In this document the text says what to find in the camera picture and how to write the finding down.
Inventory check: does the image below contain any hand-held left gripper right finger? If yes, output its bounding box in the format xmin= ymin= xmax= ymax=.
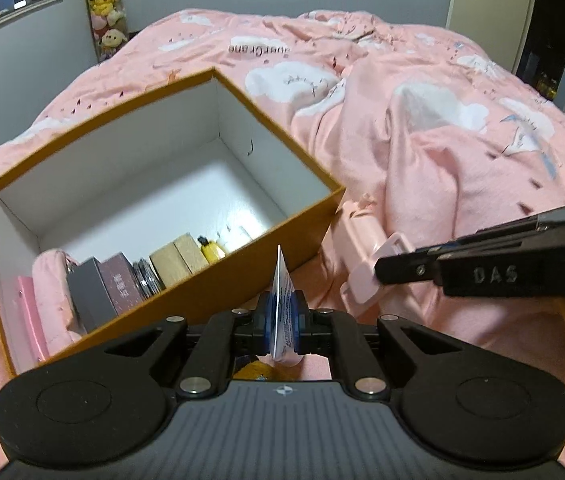
xmin=292 ymin=292 xmax=463 ymax=395

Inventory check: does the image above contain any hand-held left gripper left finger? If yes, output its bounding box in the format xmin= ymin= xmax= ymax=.
xmin=104 ymin=292 xmax=270 ymax=395

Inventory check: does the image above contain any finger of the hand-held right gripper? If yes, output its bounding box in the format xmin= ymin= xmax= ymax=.
xmin=375 ymin=247 xmax=444 ymax=286
xmin=425 ymin=199 xmax=565 ymax=261

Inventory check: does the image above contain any white and blue packet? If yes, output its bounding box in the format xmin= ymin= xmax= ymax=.
xmin=266 ymin=244 xmax=308 ymax=368

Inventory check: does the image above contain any small yellow bottle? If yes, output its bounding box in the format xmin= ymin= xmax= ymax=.
xmin=197 ymin=234 xmax=226 ymax=264

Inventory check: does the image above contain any orange cardboard box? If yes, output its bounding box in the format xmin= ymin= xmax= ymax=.
xmin=0 ymin=66 xmax=347 ymax=378

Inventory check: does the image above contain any gold cardboard box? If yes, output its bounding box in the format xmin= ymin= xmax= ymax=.
xmin=150 ymin=241 xmax=196 ymax=289
xmin=173 ymin=233 xmax=212 ymax=275

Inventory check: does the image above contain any maroon rectangular box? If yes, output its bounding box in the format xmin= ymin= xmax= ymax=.
xmin=98 ymin=251 xmax=144 ymax=317

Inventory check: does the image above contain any black rectangular box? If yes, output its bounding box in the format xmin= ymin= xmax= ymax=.
xmin=66 ymin=256 xmax=118 ymax=333

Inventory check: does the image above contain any pink fabric pouch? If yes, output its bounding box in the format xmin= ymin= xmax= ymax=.
xmin=31 ymin=249 xmax=88 ymax=346

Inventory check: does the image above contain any yellow plush toy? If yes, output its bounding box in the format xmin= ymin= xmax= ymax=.
xmin=232 ymin=357 xmax=280 ymax=382

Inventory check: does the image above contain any pink printed blanket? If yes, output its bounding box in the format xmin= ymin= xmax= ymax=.
xmin=0 ymin=7 xmax=565 ymax=480

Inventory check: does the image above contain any white door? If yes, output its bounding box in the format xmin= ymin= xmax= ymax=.
xmin=445 ymin=0 xmax=538 ymax=73

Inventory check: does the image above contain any column of plush toys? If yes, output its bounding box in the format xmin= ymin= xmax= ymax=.
xmin=84 ymin=0 xmax=130 ymax=56

